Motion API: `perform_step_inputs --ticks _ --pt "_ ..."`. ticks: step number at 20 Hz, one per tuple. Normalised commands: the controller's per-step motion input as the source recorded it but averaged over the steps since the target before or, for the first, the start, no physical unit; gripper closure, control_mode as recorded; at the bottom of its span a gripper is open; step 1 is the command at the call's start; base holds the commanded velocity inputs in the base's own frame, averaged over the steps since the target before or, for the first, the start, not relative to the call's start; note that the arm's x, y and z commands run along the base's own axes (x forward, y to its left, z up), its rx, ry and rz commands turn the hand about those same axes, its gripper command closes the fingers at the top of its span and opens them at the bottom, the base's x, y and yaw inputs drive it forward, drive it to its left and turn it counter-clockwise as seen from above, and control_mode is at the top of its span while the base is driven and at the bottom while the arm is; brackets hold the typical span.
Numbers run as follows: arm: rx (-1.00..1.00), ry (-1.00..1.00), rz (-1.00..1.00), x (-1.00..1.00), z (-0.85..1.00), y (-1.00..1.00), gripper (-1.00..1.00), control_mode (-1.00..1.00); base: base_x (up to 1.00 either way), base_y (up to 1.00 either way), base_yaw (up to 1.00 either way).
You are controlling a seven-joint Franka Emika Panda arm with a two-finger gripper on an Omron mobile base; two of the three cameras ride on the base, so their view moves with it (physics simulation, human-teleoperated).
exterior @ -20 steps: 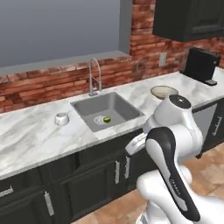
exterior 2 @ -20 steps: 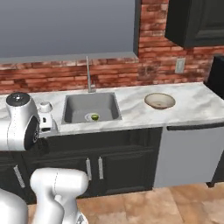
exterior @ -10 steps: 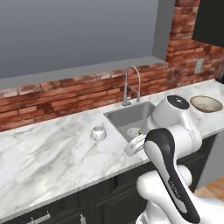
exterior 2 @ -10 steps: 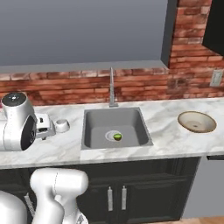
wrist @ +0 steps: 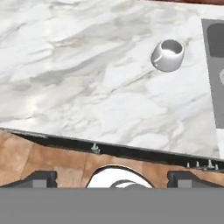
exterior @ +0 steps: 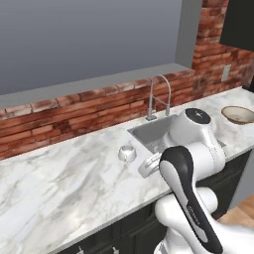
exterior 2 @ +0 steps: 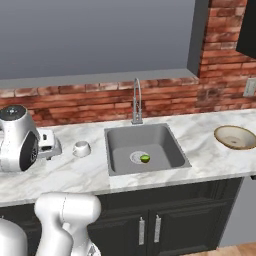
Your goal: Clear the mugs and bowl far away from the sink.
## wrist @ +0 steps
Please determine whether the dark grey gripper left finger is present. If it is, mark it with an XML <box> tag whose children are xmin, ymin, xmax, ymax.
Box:
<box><xmin>0</xmin><ymin>170</ymin><xmax>58</xmax><ymax>189</ymax></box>

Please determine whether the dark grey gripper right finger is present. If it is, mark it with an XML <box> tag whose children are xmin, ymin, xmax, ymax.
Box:
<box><xmin>167</xmin><ymin>170</ymin><xmax>224</xmax><ymax>189</ymax></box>

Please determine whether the grey sink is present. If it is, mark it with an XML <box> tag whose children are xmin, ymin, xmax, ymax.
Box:
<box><xmin>200</xmin><ymin>18</ymin><xmax>224</xmax><ymax>130</ymax></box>

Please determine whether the dark cupboard front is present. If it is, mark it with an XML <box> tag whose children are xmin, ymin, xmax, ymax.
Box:
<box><xmin>0</xmin><ymin>127</ymin><xmax>224</xmax><ymax>172</ymax></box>

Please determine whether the white round object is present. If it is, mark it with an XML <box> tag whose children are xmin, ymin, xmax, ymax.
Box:
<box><xmin>86</xmin><ymin>164</ymin><xmax>154</xmax><ymax>189</ymax></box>

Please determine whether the grey mug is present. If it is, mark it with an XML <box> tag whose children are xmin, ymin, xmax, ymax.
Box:
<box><xmin>150</xmin><ymin>38</ymin><xmax>186</xmax><ymax>73</ymax></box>

